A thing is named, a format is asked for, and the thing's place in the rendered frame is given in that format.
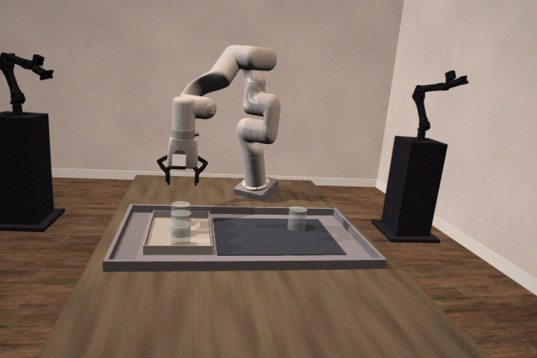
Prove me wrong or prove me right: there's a clear glass jar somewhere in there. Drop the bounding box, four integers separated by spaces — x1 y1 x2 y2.
169 220 191 245
172 201 190 211
171 210 191 223
287 206 307 232

